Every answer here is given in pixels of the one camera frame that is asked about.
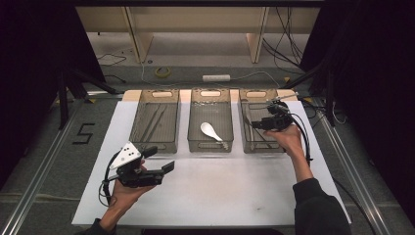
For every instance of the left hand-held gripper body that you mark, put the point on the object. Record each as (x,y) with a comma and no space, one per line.
(130,163)

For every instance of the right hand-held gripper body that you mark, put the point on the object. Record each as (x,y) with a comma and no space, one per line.
(280,120)

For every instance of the smoky clear plastic bin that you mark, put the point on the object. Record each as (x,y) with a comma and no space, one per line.
(212,114)
(253,114)
(169,124)

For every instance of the metal fork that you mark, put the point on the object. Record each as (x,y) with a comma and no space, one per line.
(252,138)

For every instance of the metal chopstick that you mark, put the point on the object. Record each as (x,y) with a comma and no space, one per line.
(159,122)
(151,123)

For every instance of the white ceramic spoon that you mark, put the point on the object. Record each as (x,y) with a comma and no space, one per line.
(207,129)

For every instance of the person's right hand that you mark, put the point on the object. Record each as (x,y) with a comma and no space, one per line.
(290,140)

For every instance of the person's left hand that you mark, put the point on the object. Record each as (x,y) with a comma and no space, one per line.
(125,196)

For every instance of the black metal stand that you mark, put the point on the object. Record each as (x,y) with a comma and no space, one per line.
(62,104)
(330,98)

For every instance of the white power strip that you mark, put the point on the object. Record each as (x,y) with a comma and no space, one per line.
(216,78)

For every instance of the yellow tape roll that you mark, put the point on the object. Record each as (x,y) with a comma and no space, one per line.
(156,72)

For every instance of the black curtain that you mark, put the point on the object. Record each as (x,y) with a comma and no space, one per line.
(32,65)
(375,81)

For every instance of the aluminium rail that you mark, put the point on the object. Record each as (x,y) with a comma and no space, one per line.
(355,176)
(39,169)

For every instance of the wooden shelf frame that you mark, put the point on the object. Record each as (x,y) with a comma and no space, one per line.
(137,39)

